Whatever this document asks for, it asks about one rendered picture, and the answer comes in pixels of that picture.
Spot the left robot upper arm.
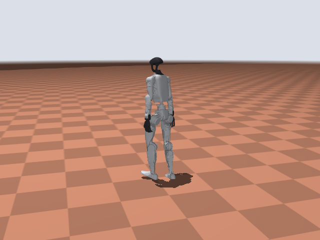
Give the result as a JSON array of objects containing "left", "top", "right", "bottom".
[{"left": 146, "top": 76, "right": 156, "bottom": 101}]

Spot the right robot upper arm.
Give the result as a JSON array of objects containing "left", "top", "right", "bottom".
[{"left": 167, "top": 76, "right": 172, "bottom": 99}]

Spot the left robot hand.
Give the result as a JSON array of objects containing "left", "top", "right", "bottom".
[{"left": 143, "top": 114, "right": 153, "bottom": 133}]

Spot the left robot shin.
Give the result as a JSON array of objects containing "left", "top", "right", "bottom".
[{"left": 146, "top": 144, "right": 157, "bottom": 175}]

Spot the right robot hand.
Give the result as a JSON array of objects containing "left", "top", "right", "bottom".
[{"left": 169, "top": 111, "right": 175, "bottom": 127}]

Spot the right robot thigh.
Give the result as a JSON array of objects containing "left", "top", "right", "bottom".
[{"left": 161, "top": 114, "right": 173, "bottom": 151}]

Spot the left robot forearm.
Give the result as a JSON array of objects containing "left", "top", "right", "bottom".
[{"left": 144, "top": 95, "right": 152, "bottom": 119}]

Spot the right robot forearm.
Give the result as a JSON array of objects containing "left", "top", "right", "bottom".
[{"left": 167, "top": 97, "right": 174, "bottom": 115}]

